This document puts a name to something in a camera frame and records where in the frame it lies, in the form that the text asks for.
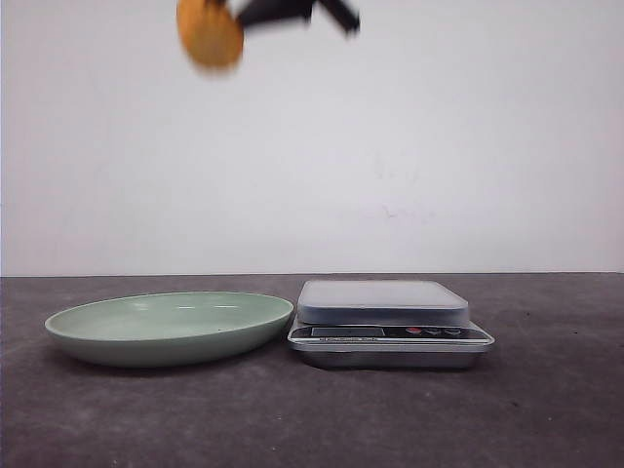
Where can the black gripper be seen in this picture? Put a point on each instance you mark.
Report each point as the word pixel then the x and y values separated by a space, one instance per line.
pixel 258 12

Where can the yellow corn cob piece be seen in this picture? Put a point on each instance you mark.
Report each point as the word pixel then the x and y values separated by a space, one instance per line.
pixel 209 34

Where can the silver digital kitchen scale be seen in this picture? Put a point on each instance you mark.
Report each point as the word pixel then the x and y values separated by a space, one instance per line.
pixel 371 324

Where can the light green oval plate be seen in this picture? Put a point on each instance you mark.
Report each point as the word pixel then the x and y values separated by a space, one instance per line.
pixel 168 328

